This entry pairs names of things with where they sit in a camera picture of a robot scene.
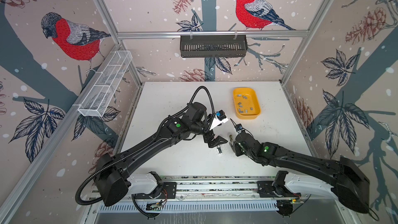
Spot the beige olive mini stapler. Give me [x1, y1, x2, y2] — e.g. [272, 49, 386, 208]
[229, 134, 234, 146]

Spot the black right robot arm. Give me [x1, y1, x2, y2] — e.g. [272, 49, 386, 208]
[232, 131, 370, 214]

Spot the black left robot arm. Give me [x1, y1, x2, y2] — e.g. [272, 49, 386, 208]
[75, 99, 228, 206]

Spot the yellow plastic tray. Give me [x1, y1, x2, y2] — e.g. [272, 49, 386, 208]
[233, 87, 261, 120]

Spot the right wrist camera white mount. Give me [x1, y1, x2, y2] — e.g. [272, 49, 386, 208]
[234, 124, 244, 133]

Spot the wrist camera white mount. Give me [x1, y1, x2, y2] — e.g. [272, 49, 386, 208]
[210, 110, 229, 130]
[234, 124, 244, 133]

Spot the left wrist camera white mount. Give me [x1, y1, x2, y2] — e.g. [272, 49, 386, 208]
[210, 110, 229, 130]

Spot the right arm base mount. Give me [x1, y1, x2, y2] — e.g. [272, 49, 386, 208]
[257, 171, 301, 217]

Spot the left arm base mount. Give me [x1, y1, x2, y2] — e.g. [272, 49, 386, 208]
[130, 170, 178, 220]

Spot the black hanging wire basket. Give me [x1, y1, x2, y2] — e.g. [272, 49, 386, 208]
[180, 35, 248, 58]

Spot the white wire mesh basket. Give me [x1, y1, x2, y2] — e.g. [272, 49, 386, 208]
[78, 50, 132, 117]

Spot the aluminium cage frame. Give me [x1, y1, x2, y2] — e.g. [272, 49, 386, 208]
[1, 0, 334, 224]

